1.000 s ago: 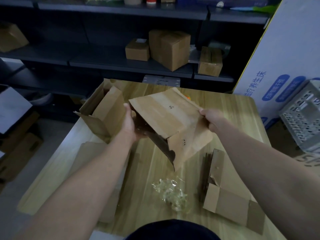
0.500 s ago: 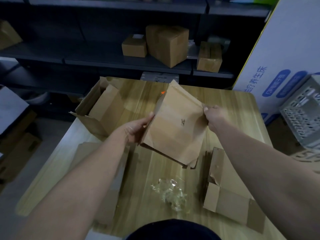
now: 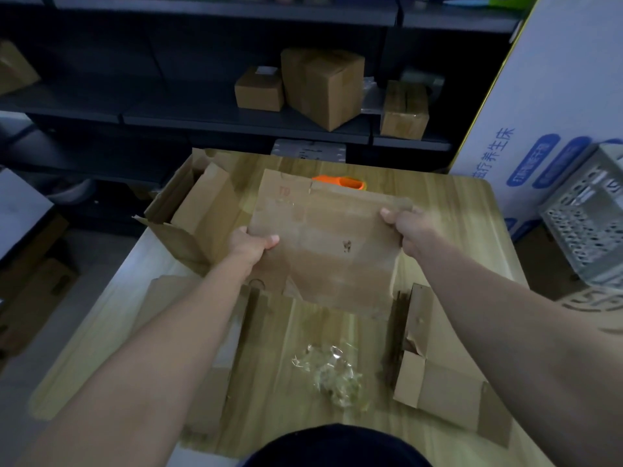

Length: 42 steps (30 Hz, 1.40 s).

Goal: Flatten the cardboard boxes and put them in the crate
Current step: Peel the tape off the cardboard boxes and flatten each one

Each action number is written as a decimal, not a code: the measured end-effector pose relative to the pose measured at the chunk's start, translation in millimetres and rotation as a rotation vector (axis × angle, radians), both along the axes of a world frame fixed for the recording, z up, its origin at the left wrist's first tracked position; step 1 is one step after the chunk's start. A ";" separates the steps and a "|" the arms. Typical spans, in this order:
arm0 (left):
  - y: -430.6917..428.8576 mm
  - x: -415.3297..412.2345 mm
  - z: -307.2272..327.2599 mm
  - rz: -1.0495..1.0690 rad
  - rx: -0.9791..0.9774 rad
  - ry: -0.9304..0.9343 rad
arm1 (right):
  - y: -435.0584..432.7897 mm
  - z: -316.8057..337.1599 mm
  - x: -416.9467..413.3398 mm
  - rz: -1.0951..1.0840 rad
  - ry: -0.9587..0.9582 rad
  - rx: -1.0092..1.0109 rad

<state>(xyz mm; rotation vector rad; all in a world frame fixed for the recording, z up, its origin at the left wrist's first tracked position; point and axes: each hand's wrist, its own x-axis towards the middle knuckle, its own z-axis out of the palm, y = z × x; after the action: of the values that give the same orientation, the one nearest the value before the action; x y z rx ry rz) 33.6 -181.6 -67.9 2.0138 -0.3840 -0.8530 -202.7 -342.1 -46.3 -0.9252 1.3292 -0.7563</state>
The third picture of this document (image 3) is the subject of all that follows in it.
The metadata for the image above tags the person's left hand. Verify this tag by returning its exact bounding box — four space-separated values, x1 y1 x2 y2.
228 227 281 268

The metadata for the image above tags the person's right hand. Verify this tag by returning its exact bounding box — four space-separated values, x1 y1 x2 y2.
379 206 439 261

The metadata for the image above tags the cluster of cardboard boxes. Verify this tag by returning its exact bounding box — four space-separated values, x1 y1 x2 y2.
132 148 252 278

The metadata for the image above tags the brown cardboard box white label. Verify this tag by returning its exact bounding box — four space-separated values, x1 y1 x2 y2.
247 169 415 320

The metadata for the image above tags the cardboard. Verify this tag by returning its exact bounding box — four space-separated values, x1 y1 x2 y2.
131 274 273 446
384 282 513 448

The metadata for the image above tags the clear tape wad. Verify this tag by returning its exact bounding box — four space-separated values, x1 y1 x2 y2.
291 342 363 409

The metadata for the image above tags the white plastic crate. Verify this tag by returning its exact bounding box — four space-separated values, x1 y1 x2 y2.
539 143 623 290

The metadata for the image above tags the person's right forearm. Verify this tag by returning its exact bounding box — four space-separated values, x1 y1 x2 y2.
411 228 623 467

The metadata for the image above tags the person's left forearm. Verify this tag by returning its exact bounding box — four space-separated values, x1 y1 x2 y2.
17 257 259 467

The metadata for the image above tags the person's dark shirt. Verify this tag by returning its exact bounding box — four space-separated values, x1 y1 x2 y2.
241 424 434 467

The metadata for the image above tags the orange blue yellow tape roll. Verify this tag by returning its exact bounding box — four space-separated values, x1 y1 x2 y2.
311 174 367 191

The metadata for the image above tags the small sealed brown carton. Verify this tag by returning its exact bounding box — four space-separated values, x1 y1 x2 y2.
379 80 430 141

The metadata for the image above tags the grey wrapped item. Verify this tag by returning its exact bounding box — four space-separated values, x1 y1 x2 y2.
398 67 446 101

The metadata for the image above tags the small carton with white label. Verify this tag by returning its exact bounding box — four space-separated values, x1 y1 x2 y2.
234 66 286 112

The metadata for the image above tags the dark metal shelf unit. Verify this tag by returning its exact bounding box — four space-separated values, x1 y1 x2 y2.
0 0 524 234

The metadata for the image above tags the large sealed brown carton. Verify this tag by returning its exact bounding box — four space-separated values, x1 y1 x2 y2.
280 48 366 133

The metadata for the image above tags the white plastic bag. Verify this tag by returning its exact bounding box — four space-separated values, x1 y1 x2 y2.
48 178 96 205

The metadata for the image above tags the large brown carton black logo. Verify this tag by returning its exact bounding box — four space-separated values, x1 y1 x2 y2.
515 223 623 336

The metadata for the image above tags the large white printed carton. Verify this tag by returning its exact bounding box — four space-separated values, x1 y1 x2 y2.
448 0 623 239

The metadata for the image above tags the dim brown flattened carton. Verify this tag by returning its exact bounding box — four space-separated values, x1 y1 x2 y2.
0 216 79 361

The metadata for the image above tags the white flat board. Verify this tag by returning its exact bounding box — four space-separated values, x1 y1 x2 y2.
0 169 55 261

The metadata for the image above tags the green blue plastic utensil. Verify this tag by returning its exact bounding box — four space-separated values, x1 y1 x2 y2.
441 0 536 10

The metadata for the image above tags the brown carton with black print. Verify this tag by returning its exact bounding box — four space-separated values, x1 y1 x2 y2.
0 39 41 95

